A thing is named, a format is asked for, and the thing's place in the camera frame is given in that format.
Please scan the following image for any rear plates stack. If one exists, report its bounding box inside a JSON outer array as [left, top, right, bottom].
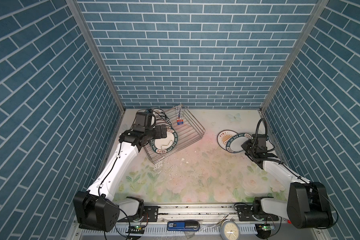
[[146, 108, 173, 129]]

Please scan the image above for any round white clock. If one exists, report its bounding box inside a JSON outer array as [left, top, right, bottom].
[[220, 220, 241, 240]]

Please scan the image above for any metal wire dish rack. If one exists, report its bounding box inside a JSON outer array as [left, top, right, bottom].
[[144, 105, 206, 164]]

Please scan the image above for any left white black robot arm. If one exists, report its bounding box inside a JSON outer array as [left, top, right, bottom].
[[73, 125, 167, 232]]

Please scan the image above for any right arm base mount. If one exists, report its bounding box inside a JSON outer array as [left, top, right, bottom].
[[234, 203, 280, 223]]

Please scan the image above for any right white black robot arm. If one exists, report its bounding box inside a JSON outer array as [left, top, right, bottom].
[[241, 139, 339, 229]]

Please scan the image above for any green rim white plate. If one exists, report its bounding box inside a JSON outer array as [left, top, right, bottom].
[[226, 133, 252, 154]]

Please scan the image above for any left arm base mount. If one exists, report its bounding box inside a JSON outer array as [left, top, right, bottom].
[[118, 206, 159, 223]]

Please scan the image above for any orange sunburst pattern plate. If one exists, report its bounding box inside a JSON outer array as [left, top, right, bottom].
[[217, 130, 238, 150]]

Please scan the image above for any blue black device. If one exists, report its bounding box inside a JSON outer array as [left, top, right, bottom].
[[167, 220, 200, 232]]

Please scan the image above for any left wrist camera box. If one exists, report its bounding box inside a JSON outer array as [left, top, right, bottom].
[[132, 111, 155, 133]]

